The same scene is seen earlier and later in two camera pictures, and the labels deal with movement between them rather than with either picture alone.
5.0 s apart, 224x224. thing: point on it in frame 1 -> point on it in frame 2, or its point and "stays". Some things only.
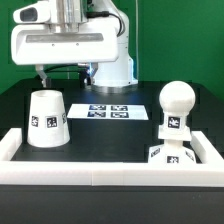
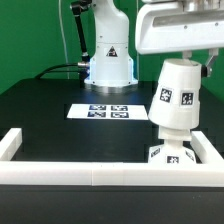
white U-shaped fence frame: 207,170 stays
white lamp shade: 48,124 -> 176,100
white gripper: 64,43 -> 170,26
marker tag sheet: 107,111 stays
